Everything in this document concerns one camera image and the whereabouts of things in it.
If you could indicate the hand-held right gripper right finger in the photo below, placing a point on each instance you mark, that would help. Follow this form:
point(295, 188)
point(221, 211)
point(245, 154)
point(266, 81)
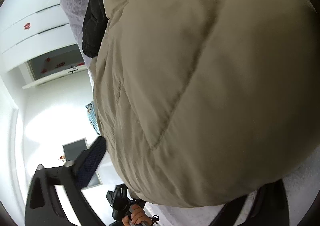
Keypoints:
point(272, 206)

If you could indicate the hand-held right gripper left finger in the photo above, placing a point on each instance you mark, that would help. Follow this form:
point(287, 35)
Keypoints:
point(90, 161)

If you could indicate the beige puffer jacket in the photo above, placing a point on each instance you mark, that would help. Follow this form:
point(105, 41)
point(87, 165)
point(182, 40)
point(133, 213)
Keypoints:
point(200, 78)

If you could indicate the person's left hand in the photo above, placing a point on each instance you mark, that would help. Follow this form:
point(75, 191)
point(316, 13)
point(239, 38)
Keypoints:
point(137, 214)

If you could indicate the red figurine ornament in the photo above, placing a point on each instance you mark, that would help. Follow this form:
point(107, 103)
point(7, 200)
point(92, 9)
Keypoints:
point(62, 158)

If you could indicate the blue striped monkey print garment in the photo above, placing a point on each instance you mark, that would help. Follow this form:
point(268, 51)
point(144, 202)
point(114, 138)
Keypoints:
point(92, 118)

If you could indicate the red paper decoration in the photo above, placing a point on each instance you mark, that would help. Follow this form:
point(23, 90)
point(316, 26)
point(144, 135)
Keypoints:
point(27, 26)
point(60, 65)
point(48, 59)

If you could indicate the dark door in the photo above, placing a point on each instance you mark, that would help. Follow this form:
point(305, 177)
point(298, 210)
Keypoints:
point(55, 66)

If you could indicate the black garment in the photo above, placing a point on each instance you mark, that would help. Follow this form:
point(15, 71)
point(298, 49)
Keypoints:
point(96, 16)

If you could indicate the wall-mounted television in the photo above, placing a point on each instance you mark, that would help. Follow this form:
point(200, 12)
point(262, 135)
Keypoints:
point(73, 147)

